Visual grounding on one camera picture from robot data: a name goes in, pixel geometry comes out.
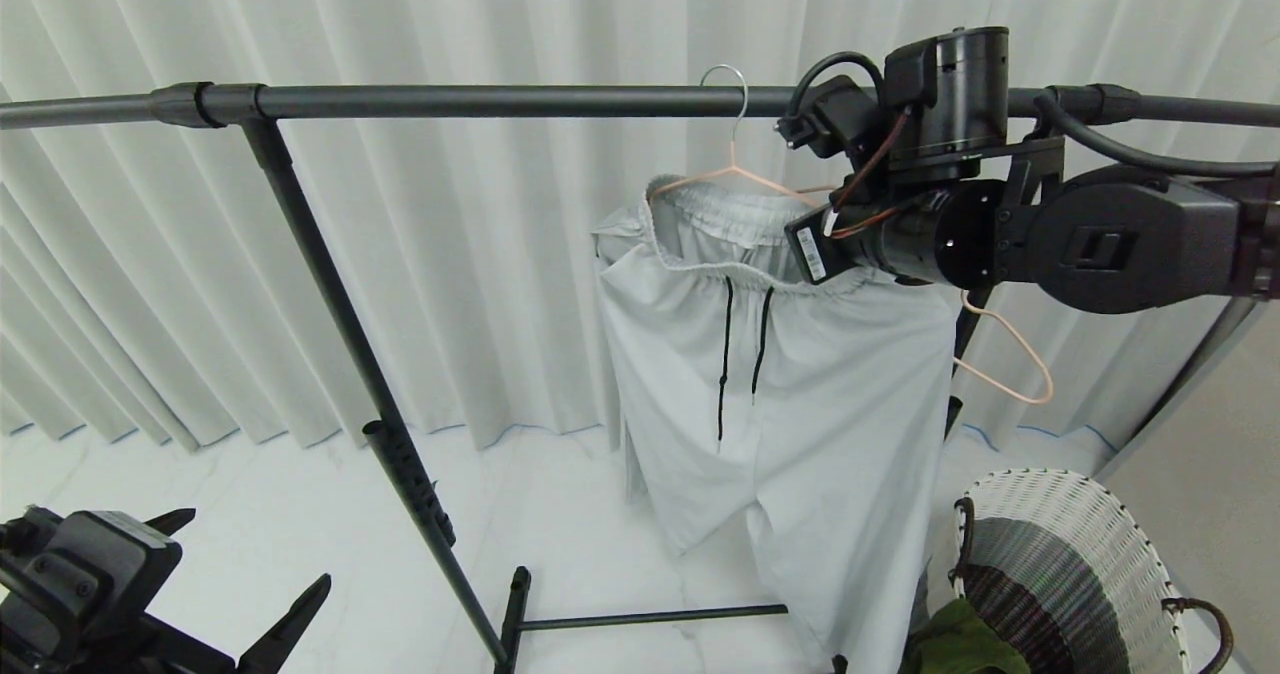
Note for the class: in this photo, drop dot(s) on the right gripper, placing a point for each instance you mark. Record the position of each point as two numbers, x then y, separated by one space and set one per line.
930 239

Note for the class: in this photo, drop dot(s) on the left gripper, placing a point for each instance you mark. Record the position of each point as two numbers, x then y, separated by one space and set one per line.
170 654

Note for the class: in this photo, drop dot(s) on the pink clothes hanger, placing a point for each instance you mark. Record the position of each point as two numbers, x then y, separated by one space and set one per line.
734 162
1000 326

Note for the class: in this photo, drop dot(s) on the pale grey shorts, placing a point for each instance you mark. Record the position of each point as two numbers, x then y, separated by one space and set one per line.
800 434

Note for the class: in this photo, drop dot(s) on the green garment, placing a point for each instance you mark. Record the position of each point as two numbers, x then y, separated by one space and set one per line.
960 644

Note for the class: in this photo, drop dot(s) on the white laundry basket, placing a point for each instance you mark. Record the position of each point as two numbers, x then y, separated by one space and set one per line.
1080 554

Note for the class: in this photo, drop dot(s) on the black clothes rack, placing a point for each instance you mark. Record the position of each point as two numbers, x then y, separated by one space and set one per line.
450 101

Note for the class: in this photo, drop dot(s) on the white curtain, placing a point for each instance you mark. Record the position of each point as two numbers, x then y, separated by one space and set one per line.
450 254

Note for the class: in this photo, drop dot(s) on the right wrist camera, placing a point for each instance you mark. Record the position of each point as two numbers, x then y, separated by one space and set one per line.
840 114

